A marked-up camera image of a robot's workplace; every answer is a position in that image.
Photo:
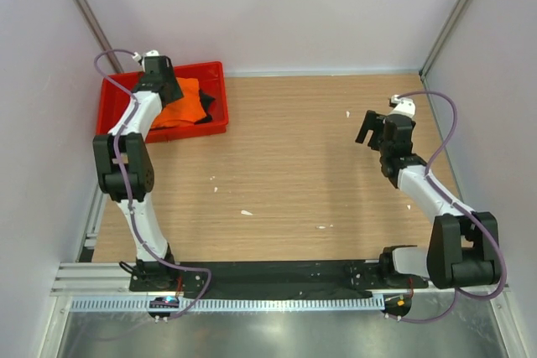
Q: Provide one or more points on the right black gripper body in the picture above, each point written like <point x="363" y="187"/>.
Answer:
<point x="384" y="148"/>

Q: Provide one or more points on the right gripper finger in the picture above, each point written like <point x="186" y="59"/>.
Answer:
<point x="369" y="125"/>
<point x="376" y="127"/>

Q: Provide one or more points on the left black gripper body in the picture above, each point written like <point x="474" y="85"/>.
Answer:
<point x="169" y="73"/>

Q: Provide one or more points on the orange t shirt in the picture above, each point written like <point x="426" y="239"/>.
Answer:
<point x="185" y="112"/>

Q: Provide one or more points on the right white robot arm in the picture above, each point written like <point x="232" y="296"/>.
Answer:
<point x="463" y="248"/>

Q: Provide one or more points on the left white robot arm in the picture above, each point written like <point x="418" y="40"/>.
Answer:
<point x="125" y="172"/>

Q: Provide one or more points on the black t shirt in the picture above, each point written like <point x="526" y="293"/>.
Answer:
<point x="206" y="101"/>

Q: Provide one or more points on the red plastic bin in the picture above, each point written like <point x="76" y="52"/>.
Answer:
<point x="210" y="75"/>

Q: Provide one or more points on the left corner aluminium post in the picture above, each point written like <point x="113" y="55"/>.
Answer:
<point x="93" y="24"/>

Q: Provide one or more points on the corner aluminium post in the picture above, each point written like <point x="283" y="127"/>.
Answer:
<point x="453" y="19"/>
<point x="93" y="24"/>

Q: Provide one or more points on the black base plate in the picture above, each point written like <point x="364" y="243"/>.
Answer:
<point x="238" y="279"/>

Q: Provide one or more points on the right corner aluminium post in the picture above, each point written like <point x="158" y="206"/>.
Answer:
<point x="453" y="19"/>

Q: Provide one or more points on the aluminium frame rail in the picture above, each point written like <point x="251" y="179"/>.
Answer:
<point x="78" y="279"/>

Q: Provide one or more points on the slotted cable duct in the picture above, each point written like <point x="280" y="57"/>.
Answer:
<point x="154" y="304"/>

